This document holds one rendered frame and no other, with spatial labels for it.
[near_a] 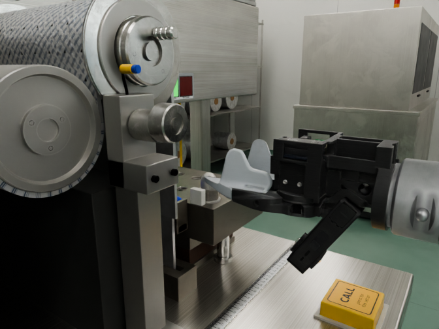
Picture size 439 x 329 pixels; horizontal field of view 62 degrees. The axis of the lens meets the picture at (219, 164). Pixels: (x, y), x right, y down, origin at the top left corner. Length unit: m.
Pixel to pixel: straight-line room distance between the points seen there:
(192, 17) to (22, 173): 0.78
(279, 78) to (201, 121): 3.99
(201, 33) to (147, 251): 0.77
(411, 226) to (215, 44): 0.89
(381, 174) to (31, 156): 0.33
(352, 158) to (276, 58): 4.99
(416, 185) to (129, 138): 0.28
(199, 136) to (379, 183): 1.08
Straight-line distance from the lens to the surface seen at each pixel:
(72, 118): 0.40
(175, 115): 0.37
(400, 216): 0.36
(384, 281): 0.67
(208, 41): 1.12
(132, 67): 0.36
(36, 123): 0.37
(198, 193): 0.55
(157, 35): 0.43
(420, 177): 0.36
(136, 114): 0.39
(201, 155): 1.39
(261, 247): 0.72
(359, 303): 0.56
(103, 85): 0.41
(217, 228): 0.56
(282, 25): 5.33
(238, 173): 0.42
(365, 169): 0.37
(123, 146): 0.39
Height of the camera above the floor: 1.23
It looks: 15 degrees down
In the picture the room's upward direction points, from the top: straight up
